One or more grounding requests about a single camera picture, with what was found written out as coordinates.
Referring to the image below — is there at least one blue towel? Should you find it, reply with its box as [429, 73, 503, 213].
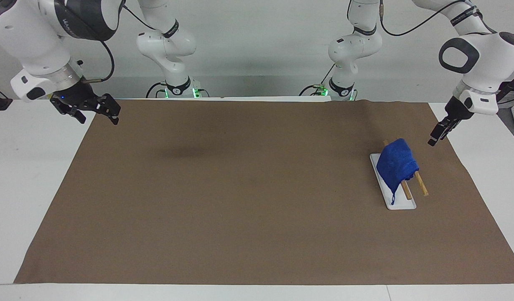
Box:
[376, 138, 420, 206]

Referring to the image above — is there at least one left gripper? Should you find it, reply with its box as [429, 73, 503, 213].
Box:
[444, 96, 475, 124]

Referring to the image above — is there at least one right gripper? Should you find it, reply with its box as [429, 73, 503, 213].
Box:
[50, 80, 121, 125]

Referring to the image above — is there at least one black cable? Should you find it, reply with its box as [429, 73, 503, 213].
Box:
[379, 0, 478, 37]
[79, 40, 116, 84]
[299, 63, 338, 97]
[145, 82, 168, 99]
[122, 3, 177, 35]

